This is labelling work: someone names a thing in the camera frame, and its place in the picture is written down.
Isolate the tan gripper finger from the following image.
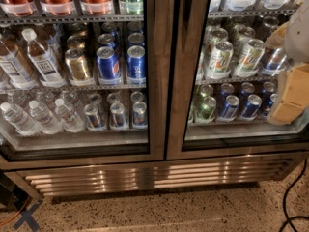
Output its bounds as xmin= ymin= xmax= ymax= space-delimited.
xmin=266 ymin=22 xmax=288 ymax=48
xmin=267 ymin=63 xmax=309 ymax=125

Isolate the fridge glass door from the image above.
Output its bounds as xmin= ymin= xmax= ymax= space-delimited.
xmin=0 ymin=0 xmax=174 ymax=178
xmin=167 ymin=0 xmax=308 ymax=160

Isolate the blue Pepsi can lower middle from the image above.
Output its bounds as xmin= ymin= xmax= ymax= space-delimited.
xmin=239 ymin=94 xmax=262 ymax=121

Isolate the blue pepsi can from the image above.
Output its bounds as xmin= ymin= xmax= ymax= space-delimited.
xmin=126 ymin=45 xmax=146 ymax=83
xmin=218 ymin=95 xmax=239 ymax=122
xmin=239 ymin=94 xmax=262 ymax=121
xmin=97 ymin=46 xmax=122 ymax=85

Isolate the front 7up can left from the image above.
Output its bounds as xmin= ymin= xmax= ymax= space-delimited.
xmin=206 ymin=41 xmax=234 ymax=80

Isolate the blue Pepsi can lower left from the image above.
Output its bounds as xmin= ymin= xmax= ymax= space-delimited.
xmin=218 ymin=95 xmax=239 ymax=122

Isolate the green soda can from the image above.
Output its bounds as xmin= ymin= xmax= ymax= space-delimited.
xmin=195 ymin=96 xmax=216 ymax=123

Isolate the front right blue Pepsi can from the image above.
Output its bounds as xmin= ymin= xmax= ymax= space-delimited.
xmin=126 ymin=45 xmax=146 ymax=83

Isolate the front left blue Pepsi can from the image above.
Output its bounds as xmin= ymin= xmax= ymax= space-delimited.
xmin=97 ymin=46 xmax=122 ymax=85

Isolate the gold soda can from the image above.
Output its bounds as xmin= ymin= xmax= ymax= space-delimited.
xmin=65 ymin=48 xmax=95 ymax=87

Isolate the right water bottle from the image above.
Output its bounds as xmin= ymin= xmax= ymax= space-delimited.
xmin=55 ymin=99 xmax=85 ymax=133

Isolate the water bottle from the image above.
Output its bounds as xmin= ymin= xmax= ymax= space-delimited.
xmin=55 ymin=99 xmax=85 ymax=133
xmin=29 ymin=100 xmax=63 ymax=134
xmin=0 ymin=102 xmax=41 ymax=136

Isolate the tea bottle white cap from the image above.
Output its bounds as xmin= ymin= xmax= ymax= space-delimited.
xmin=22 ymin=28 xmax=66 ymax=88

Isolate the middle water bottle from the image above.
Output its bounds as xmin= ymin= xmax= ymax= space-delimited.
xmin=29 ymin=100 xmax=63 ymax=134

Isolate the left water bottle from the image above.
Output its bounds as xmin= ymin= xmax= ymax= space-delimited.
xmin=0 ymin=102 xmax=41 ymax=136

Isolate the black floor cable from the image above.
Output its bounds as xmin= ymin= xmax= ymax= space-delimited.
xmin=278 ymin=158 xmax=309 ymax=232

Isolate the orange floor cable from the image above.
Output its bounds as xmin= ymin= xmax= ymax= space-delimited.
xmin=0 ymin=195 xmax=33 ymax=227

